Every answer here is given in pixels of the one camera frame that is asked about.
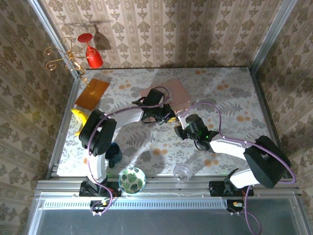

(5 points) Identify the dark blue mug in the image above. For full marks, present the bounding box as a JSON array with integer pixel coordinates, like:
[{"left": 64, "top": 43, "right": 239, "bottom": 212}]
[{"left": 105, "top": 142, "right": 122, "bottom": 169}]

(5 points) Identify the grey slotted cable duct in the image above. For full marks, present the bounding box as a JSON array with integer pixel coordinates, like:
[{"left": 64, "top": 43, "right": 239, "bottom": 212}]
[{"left": 40, "top": 198, "right": 227, "bottom": 211}]

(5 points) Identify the clear drinking glass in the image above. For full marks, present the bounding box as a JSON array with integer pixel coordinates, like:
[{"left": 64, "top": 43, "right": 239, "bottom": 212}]
[{"left": 173, "top": 163, "right": 191, "bottom": 184}]

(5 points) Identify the red wine glass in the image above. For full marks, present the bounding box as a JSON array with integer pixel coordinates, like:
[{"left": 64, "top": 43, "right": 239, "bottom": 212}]
[{"left": 77, "top": 33, "right": 104, "bottom": 69}]

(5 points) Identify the pink square board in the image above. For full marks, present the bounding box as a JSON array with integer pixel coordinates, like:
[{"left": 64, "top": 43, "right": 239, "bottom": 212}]
[{"left": 139, "top": 79, "right": 191, "bottom": 111}]

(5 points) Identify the gold wire stand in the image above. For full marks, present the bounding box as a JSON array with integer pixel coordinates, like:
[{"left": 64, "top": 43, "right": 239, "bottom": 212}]
[{"left": 44, "top": 36, "right": 110, "bottom": 111}]

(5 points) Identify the green leaf pattern bowl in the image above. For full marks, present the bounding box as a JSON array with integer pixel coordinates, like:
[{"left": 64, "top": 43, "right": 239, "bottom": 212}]
[{"left": 118, "top": 167, "right": 147, "bottom": 194}]

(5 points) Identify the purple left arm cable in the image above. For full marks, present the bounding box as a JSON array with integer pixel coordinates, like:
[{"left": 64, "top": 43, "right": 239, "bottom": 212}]
[{"left": 87, "top": 85, "right": 172, "bottom": 217}]

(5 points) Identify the aluminium extrusion frame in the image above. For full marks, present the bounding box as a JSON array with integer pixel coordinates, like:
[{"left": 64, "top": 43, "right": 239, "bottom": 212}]
[{"left": 24, "top": 0, "right": 313, "bottom": 235}]

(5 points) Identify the yellow banana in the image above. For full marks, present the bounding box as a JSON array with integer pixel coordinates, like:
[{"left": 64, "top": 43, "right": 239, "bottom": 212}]
[{"left": 70, "top": 108, "right": 89, "bottom": 137}]

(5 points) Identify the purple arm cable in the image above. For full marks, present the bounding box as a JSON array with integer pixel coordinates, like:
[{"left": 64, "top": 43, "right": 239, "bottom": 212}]
[
  {"left": 179, "top": 102, "right": 297, "bottom": 235},
  {"left": 87, "top": 85, "right": 172, "bottom": 217}
]

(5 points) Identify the black connector block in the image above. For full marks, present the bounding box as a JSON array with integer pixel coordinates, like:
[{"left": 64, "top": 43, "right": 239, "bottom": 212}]
[
  {"left": 89, "top": 200, "right": 110, "bottom": 213},
  {"left": 226, "top": 199, "right": 246, "bottom": 213}
]

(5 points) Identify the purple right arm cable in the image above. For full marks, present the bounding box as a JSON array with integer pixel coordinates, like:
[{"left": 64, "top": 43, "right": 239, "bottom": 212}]
[{"left": 179, "top": 102, "right": 297, "bottom": 235}]

